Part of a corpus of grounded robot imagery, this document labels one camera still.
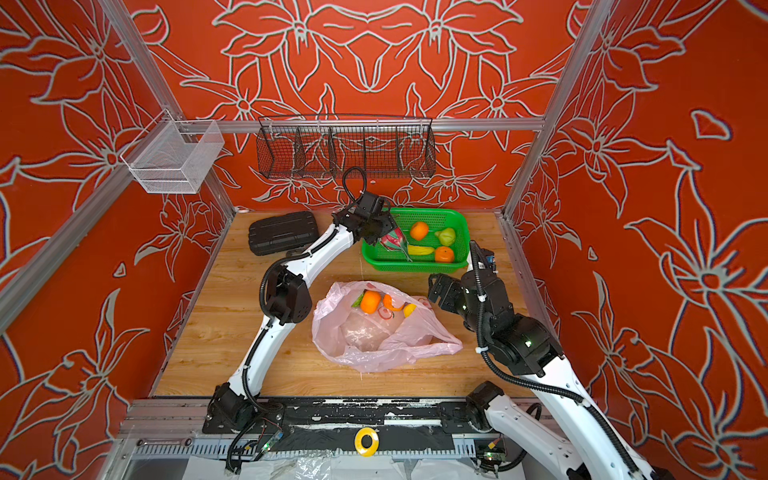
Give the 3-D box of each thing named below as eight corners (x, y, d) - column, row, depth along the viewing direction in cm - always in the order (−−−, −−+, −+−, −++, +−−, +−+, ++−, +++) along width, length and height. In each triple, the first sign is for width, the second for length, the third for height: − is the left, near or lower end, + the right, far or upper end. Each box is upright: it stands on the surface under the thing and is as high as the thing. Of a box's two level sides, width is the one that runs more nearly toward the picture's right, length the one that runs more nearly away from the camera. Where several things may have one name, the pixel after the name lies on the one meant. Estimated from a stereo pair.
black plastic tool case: (251, 257, 106) (246, 248, 102) (254, 228, 116) (250, 219, 112) (319, 245, 109) (317, 236, 106) (317, 218, 119) (314, 209, 115)
